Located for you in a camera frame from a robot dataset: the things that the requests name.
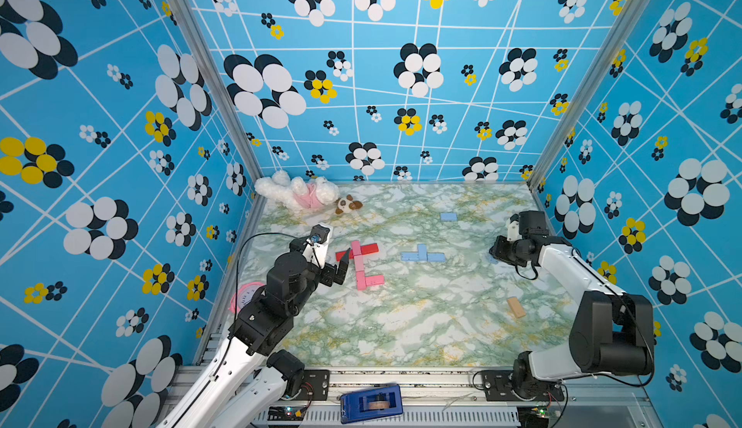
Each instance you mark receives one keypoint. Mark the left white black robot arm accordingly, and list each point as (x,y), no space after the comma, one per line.
(247,374)

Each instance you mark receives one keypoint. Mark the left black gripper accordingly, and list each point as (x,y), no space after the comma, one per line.
(330,270)

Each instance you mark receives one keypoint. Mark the pink block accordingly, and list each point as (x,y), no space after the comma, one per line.
(361,281)
(359,264)
(374,280)
(356,249)

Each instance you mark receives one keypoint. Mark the white pink plush toy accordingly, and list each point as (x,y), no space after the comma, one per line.
(297,194)

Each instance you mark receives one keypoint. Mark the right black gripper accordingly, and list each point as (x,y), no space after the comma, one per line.
(499,244)

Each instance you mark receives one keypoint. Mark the circuit board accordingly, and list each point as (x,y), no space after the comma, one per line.
(539,414)
(287,413)

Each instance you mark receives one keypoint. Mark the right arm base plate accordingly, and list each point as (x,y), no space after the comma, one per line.
(499,386)

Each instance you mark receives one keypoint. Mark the aluminium front rail frame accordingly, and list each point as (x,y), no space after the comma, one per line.
(448,398)

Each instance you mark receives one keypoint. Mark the blue box device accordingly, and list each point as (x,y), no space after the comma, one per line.
(381,402)

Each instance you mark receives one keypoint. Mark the red block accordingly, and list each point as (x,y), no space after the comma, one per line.
(370,249)
(344,254)

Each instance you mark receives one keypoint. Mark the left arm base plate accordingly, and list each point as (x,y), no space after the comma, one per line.
(313,386)

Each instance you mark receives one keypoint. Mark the right circuit board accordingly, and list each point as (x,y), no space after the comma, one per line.
(539,414)

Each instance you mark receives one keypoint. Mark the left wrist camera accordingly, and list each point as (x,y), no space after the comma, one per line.
(316,245)

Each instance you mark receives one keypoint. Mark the small brown white plush dog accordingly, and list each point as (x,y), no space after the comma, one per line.
(347,204)

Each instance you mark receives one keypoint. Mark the left circuit board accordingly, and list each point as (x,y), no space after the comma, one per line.
(287,413)

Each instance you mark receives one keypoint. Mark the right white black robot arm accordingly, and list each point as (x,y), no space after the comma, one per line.
(612,332)

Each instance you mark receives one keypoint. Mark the pink alarm clock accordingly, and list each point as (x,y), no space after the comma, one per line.
(244,295)

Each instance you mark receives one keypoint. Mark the wooden block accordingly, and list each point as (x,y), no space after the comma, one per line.
(516,308)

